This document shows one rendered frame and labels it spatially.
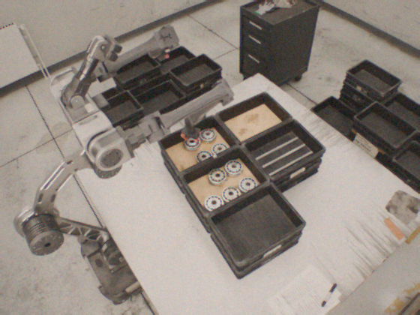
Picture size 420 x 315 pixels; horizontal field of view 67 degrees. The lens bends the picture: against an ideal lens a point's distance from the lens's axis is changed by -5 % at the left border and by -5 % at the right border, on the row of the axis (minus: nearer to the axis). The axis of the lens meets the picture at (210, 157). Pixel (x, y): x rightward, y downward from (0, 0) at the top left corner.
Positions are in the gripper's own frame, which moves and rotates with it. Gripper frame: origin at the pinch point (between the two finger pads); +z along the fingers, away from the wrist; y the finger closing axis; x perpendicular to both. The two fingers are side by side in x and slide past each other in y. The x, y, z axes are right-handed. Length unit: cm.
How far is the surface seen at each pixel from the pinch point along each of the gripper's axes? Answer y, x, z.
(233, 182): -33.1, 18.1, 3.4
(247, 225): -48, 41, 3
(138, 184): 24.8, 31.3, 17.1
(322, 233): -88, 26, 16
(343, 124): -94, -106, 60
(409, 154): -146, -79, 48
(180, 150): 5.5, 6.4, 4.1
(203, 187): -18.4, 27.0, 3.5
